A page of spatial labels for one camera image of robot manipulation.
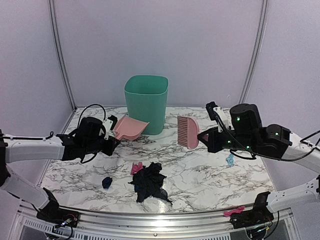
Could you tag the green plastic waste bin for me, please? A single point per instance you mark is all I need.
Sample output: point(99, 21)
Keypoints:
point(146, 101)

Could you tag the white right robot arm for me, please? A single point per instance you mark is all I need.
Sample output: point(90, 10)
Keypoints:
point(283, 145)

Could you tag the frame post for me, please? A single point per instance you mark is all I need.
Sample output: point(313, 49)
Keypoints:
point(59, 54)
point(257, 46)

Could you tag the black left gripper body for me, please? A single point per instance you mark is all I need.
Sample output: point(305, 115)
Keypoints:
point(92, 146)

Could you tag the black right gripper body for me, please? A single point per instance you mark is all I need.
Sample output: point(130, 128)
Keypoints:
point(217, 146)

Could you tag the magenta scrap on rail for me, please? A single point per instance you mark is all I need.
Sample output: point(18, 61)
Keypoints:
point(236, 210)

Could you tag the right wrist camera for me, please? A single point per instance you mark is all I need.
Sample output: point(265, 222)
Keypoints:
point(217, 114)

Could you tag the right frame post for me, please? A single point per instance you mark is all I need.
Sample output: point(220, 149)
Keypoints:
point(257, 46)

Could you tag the magenta paper scrap on table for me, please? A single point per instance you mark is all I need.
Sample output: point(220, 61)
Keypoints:
point(136, 167)

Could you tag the left frame post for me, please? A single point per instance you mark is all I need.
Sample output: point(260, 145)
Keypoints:
point(59, 54)

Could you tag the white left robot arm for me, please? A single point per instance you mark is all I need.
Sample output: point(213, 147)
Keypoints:
point(17, 148)

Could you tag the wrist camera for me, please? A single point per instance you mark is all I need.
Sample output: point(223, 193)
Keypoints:
point(109, 125)
point(217, 114)

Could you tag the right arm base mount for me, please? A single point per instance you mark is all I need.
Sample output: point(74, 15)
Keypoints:
point(259, 214)

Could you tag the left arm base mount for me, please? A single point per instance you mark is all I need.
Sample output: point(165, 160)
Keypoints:
point(54, 214)

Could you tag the pink hand brush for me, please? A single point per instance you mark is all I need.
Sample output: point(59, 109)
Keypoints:
point(187, 132)

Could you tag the pink plastic dustpan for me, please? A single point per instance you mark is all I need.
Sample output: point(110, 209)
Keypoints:
point(129, 128)

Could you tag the aluminium front rail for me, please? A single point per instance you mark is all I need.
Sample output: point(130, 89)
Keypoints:
point(101, 225)

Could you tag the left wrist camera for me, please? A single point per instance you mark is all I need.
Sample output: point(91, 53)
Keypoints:
point(109, 125)

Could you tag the light blue paper scrap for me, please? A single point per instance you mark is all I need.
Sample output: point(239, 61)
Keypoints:
point(230, 160)

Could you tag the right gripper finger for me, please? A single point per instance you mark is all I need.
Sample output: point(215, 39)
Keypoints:
point(207, 132)
point(204, 139)

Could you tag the small dark blue scrap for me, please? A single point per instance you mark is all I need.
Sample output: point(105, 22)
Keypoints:
point(106, 182)

